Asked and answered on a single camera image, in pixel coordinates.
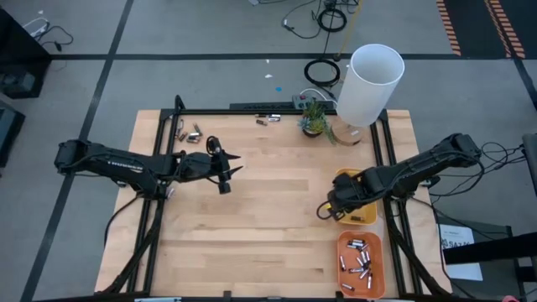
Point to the black equipment case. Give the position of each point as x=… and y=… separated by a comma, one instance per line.
x=8, y=130

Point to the white paper sheet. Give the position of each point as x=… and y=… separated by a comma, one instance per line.
x=455, y=232

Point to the potted succulent plant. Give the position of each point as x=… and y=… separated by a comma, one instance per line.
x=314, y=125

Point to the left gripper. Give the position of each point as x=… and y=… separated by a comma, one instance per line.
x=221, y=168

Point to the black cabinet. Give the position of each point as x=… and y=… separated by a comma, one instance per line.
x=17, y=58

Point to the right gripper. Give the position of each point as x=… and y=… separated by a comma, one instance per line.
x=342, y=201

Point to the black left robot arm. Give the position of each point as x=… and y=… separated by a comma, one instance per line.
x=126, y=163

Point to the white shade table lamp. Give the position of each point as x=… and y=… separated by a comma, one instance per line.
x=369, y=84

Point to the grey power strip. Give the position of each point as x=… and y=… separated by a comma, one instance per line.
x=303, y=100

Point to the yellow plastic bin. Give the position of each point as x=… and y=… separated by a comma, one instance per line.
x=369, y=216

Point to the orange plastic bin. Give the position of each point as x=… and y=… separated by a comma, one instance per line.
x=356, y=294

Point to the black long power strip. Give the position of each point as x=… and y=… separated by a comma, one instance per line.
x=260, y=105

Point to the white power adapter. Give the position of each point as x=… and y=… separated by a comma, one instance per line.
x=38, y=28

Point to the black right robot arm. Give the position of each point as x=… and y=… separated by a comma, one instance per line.
x=419, y=163

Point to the red object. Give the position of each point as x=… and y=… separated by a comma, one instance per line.
x=509, y=299

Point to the black side stand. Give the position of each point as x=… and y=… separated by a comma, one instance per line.
x=495, y=251

